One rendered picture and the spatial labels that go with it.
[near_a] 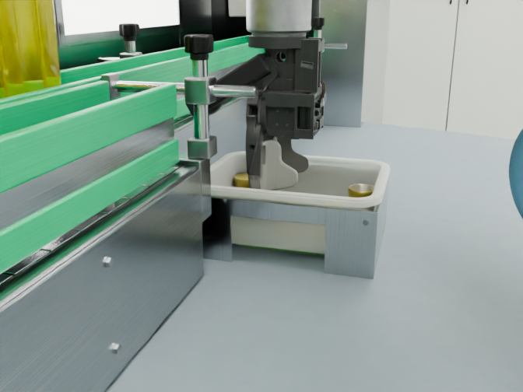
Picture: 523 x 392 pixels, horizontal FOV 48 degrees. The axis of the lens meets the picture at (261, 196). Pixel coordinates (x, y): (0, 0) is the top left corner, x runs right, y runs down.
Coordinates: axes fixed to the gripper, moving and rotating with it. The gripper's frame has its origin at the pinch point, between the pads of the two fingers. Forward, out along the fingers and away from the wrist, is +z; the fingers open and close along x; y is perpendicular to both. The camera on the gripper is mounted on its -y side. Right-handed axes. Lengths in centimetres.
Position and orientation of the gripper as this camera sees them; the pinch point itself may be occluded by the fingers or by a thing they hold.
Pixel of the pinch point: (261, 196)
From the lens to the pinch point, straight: 75.2
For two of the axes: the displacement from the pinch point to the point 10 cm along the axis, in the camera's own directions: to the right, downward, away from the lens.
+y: 9.6, 0.8, -2.5
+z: 0.0, 9.5, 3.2
